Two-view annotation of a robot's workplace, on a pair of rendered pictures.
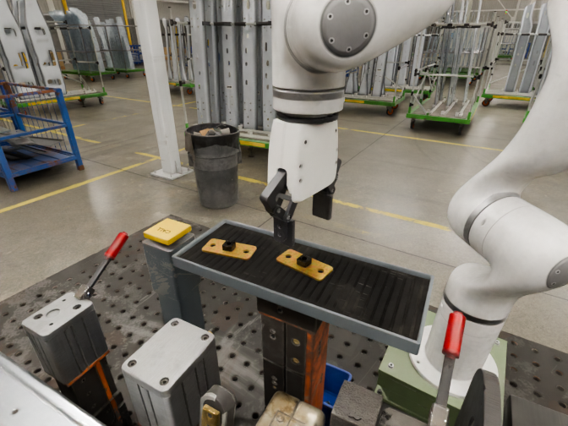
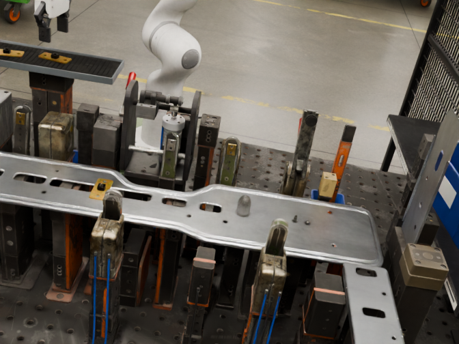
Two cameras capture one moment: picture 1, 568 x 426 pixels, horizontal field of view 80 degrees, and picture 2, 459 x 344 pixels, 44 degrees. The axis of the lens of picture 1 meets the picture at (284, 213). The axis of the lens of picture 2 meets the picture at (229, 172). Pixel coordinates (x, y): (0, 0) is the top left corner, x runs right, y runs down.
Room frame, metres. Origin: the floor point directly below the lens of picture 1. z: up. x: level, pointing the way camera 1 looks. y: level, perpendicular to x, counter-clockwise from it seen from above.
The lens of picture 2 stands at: (-1.10, 0.20, 1.80)
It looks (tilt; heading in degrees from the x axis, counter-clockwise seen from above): 32 degrees down; 332
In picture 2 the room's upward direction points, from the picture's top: 10 degrees clockwise
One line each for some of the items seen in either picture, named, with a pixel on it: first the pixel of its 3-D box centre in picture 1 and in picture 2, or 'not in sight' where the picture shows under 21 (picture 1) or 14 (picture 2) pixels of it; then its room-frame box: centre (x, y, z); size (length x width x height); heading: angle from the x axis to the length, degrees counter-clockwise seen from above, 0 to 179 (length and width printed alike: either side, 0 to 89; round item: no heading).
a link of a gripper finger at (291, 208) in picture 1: (288, 194); (46, 15); (0.39, -0.01, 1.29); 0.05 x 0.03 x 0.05; 142
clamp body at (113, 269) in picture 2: not in sight; (105, 283); (-0.17, -0.04, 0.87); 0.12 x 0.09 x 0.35; 153
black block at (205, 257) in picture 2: not in sight; (198, 306); (-0.27, -0.23, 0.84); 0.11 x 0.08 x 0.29; 153
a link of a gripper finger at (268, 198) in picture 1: (283, 185); (44, 9); (0.39, 0.00, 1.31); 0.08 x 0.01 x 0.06; 142
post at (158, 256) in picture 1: (185, 325); not in sight; (0.53, 0.21, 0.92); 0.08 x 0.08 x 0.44; 63
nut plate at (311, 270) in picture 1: (303, 261); (54, 56); (0.42, -0.03, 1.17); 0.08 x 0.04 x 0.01; 52
